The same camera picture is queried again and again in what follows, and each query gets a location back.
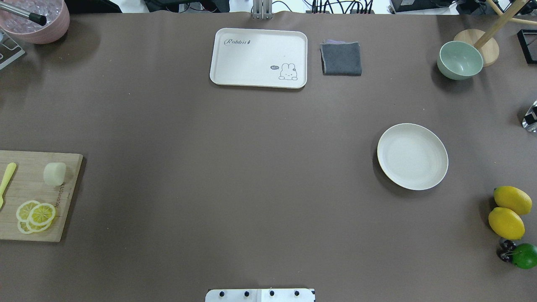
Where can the folded grey cloth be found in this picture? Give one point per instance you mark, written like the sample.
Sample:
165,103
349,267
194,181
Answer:
341,58

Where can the green lime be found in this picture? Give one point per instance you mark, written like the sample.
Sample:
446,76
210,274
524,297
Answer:
525,256

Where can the lower yellow lemon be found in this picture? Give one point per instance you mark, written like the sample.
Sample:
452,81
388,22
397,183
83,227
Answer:
506,223

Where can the clear acrylic stand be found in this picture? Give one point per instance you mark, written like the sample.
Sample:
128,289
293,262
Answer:
10,50

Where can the dark cherries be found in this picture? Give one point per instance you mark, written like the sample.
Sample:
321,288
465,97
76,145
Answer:
505,250

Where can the upper yellow lemon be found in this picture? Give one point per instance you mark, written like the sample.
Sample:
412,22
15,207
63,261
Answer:
514,199

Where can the lemon slice back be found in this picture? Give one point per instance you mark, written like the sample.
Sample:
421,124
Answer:
24,209

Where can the shiny metal object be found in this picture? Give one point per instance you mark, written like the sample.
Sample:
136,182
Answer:
529,122

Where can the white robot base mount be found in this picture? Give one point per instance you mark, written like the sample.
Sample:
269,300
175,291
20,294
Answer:
261,295

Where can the lemon slice front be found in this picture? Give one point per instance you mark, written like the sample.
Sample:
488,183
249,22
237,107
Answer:
42,214

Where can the wooden stand with base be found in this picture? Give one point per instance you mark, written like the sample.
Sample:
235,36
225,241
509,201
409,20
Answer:
484,42

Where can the white steamed bun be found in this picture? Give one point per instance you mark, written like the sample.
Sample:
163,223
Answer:
54,173

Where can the bamboo cutting board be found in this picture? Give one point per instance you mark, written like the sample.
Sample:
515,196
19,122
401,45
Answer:
27,183

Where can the metal tongs black tip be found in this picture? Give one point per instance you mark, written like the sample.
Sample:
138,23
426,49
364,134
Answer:
31,16

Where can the metal camera pole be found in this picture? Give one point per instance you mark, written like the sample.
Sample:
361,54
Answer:
262,9

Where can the yellow lemon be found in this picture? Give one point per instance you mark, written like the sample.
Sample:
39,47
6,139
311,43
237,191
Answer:
506,223
514,199

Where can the cream round plate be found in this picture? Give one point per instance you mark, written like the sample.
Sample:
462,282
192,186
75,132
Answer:
412,156

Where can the mint green bowl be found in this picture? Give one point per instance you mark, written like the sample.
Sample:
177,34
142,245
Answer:
459,60

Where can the pink ice bucket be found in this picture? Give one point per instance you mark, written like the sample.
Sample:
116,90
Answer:
57,17

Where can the lemon slice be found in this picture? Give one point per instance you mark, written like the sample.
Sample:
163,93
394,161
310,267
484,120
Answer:
42,214
24,209

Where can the cream rabbit serving tray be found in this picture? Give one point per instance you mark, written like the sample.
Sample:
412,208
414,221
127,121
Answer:
259,58

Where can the black frame box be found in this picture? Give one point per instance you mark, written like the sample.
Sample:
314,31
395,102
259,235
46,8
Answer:
528,42

